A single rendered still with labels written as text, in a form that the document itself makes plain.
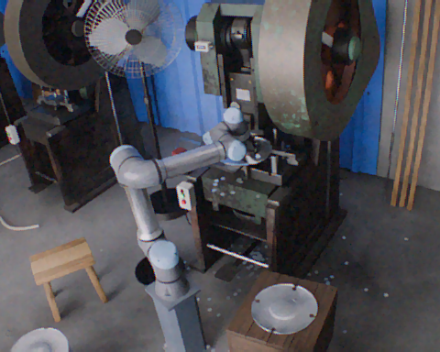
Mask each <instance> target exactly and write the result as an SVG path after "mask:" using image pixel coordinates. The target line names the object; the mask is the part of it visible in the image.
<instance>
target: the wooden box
mask: <svg viewBox="0 0 440 352"><path fill-rule="evenodd" d="M279 284H293V285H294V288H292V289H293V290H294V291H296V290H297V288H296V286H297V287H303V288H304V289H305V290H307V291H308V292H309V293H310V294H312V295H313V297H314V298H315V301H316V303H317V307H318V312H317V315H316V316H314V314H309V316H310V317H311V318H314V317H315V319H314V320H313V322H311V323H310V325H309V326H307V327H305V328H304V329H303V330H302V331H300V332H295V333H291V334H283V335H279V334H275V333H273V332H275V331H276V328H271V329H270V330H271V332H269V331H267V330H265V329H263V328H262V327H261V326H259V325H258V324H257V323H256V322H255V321H254V318H253V315H252V312H251V305H252V303H253V302H254V301H256V303H259V302H260V300H259V299H257V300H255V298H256V297H257V294H258V293H260V292H262V291H263V290H264V289H266V288H268V287H271V286H274V285H279ZM337 290H338V288H336V287H333V286H330V285H329V286H327V285H324V284H322V283H316V282H313V281H310V280H303V279H300V278H294V277H291V276H288V275H282V274H279V273H277V272H273V271H267V270H264V269H263V270H262V271H261V272H260V274H259V277H258V278H257V280H256V281H255V283H254V284H253V286H252V287H251V290H250V292H249V293H248V295H247V297H246V298H245V299H244V302H243V303H242V304H241V306H240V308H238V310H237V312H236V315H235V316H234V317H233V319H232V320H231V322H230V325H229V326H228V327H227V329H226V335H227V342H228V346H229V352H326V351H327V349H328V347H329V345H330V342H331V339H332V335H333V333H334V328H335V317H336V304H337V294H338V291H337Z"/></svg>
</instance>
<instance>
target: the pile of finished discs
mask: <svg viewBox="0 0 440 352"><path fill-rule="evenodd" d="M292 288H294V285H293V284H279V285H274V286H271V287H268V288H266V289H264V290H263V291H262V292H260V293H258V294H257V297H256V298H255V300H257V299H259V300H260V302H256V301H254V302H253V303H252V305H251V312H252V315H253V318H254V321H255V322H256V323H257V324H258V326H261V327H262V328H263V329H265V330H267V331H269V332H271V330H270V329H271V328H276V331H275V332H273V333H275V334H279V335H283V334H291V333H295V332H300V331H302V330H303V329H304V328H305V327H307V326H309V325H310V323H311V322H313V321H314V319H315V317H314V318H311V317H310V316H309V314H314V316H316V315H317V312H318V307H317V303H316V301H315V298H314V297H313V295H312V294H311V293H309V292H308V291H307V290H306V289H304V288H303V287H297V286H296V288H297V290H296V291H294V290H293V289H292Z"/></svg>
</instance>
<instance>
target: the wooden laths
mask: <svg viewBox="0 0 440 352"><path fill-rule="evenodd" d="M408 1H409V0H405V2H404V5H405V7H404V10H403V13H404V15H403V24H402V33H401V52H400V54H401V56H400V61H399V64H400V66H399V70H398V73H399V75H398V81H397V84H398V85H397V91H396V94H397V95H396V99H395V109H394V115H393V117H394V119H393V125H392V134H391V140H390V154H389V159H388V169H387V175H386V180H385V190H384V195H383V200H382V202H383V203H385V199H386V194H387V190H388V179H389V175H390V169H391V155H392V150H393V140H394V136H395V126H396V121H397V111H398V101H399V96H400V94H399V91H400V87H401V77H402V60H403V50H404V41H405V37H404V36H405V32H406V30H405V28H406V18H407V10H408ZM421 1H422V0H415V7H414V16H413V18H414V20H413V24H412V25H413V29H412V45H411V54H410V62H409V71H408V81H407V89H406V94H405V95H406V98H405V103H404V112H403V121H402V126H401V139H400V148H399V154H398V158H397V160H398V163H397V168H396V172H395V177H394V186H393V191H392V197H391V201H390V205H391V206H395V204H396V200H397V194H398V186H399V181H400V177H401V168H402V160H403V150H404V146H405V137H406V132H407V124H408V119H409V110H410V102H411V97H412V94H411V92H412V88H413V72H414V64H415V54H416V46H417V38H418V29H419V21H420V19H419V17H420V13H421V12H420V9H421ZM432 1H433V0H426V1H425V3H426V5H425V13H424V22H423V36H422V44H421V53H420V56H421V57H420V61H419V64H420V65H419V69H418V77H417V86H416V95H415V98H414V99H415V103H414V108H413V116H412V128H411V136H410V141H409V149H408V154H407V159H406V160H407V163H406V167H405V172H404V180H403V186H402V190H401V201H400V206H401V207H404V202H405V198H406V193H407V185H408V180H409V177H410V168H411V164H412V159H413V148H414V140H415V135H416V127H417V122H418V114H419V105H420V102H421V99H420V97H421V93H422V85H423V77H424V66H425V65H424V63H425V58H426V57H425V54H426V50H427V48H426V46H427V42H428V41H427V39H428V35H429V34H428V30H429V23H430V15H431V8H432ZM439 22H440V0H436V5H435V12H434V27H433V35H432V42H431V49H430V53H431V54H430V57H429V65H428V73H427V81H426V88H425V97H424V100H423V115H422V120H421V127H420V132H419V140H418V145H417V152H416V156H415V165H414V169H413V174H412V185H411V189H410V197H409V202H408V205H407V210H412V205H413V198H414V195H415V186H416V183H417V179H418V170H419V166H420V162H421V155H422V151H423V142H424V131H425V128H426V119H427V116H428V112H427V111H428V107H429V100H430V96H431V95H430V92H431V89H432V80H433V73H434V66H435V56H436V55H435V52H436V44H437V37H438V30H439Z"/></svg>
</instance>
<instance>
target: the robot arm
mask: <svg viewBox="0 0 440 352"><path fill-rule="evenodd" d="M203 141H204V142H205V144H206V145H207V146H204V147H200V148H194V149H191V150H188V151H185V152H183V153H180V154H177V155H175V156H172V157H167V158H164V159H159V160H157V159H149V160H145V159H142V156H141V155H140V154H139V153H138V151H137V150H136V149H135V148H133V147H132V146H130V145H125V146H120V147H118V148H116V149H115V151H114V152H113V153H112V155H111V157H110V162H111V166H112V167H113V168H114V171H115V174H116V177H117V179H118V183H119V185H120V186H121V187H124V189H125V191H126V195H127V197H128V200H129V202H130V207H131V210H132V212H133V215H134V217H135V218H136V221H137V225H138V231H137V240H138V243H139V245H140V246H141V249H142V250H143V251H144V252H145V254H146V256H147V257H148V260H149V262H150V264H152V267H153V269H154V271H155V275H156V283H155V292H156V294H157V295H158V296H159V297H160V298H161V299H162V300H165V301H175V300H178V299H180V298H182V297H183V296H185V294H186V293H187V292H188V290H189V289H190V284H189V281H188V279H187V278H186V277H185V276H184V274H183V273H182V264H181V261H180V254H179V250H178V249H177V248H176V246H175V245H174V244H173V243H171V242H169V241H168V240H167V238H166V237H165V235H164V229H163V227H162V225H161V224H160V223H157V220H156V215H155V213H154V210H153V207H152V204H151V201H150V199H149V195H148V189H147V188H148V187H153V186H155V185H158V184H162V183H163V182H164V180H167V179H169V178H171V177H174V176H176V175H179V174H182V173H186V172H189V171H194V170H197V169H200V168H202V167H204V166H207V165H212V164H215V163H217V162H219V161H222V160H226V159H229V158H230V159H231V160H235V161H237V160H243V161H244V162H245V163H247V164H250V165H252V164H258V163H257V162H256V161H255V160H256V159H257V158H259V157H260V155H259V154H258V153H259V151H260V148H262V146H261V144H260V141H259V140H255V135H252V134H250V130H249V128H248V125H247V122H246V120H245V118H244V116H243V115H242V113H241V110H240V109H238V108H236V107H232V108H229V109H227V110H225V119H224V120H222V122H220V123H219V124H217V125H216V126H214V127H213V128H212V129H210V130H209V131H208V132H207V133H205V134H204V135H203Z"/></svg>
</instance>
